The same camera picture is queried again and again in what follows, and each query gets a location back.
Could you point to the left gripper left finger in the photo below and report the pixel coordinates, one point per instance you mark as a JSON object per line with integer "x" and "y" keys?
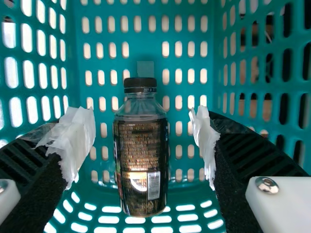
{"x": 31, "y": 182}

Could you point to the teal shopping basket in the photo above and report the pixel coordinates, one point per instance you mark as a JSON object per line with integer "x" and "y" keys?
{"x": 150, "y": 38}

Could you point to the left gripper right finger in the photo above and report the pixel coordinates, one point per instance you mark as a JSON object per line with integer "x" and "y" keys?
{"x": 243, "y": 170}

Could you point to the dark coffee bottle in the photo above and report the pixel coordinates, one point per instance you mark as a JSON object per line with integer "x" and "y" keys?
{"x": 141, "y": 150}

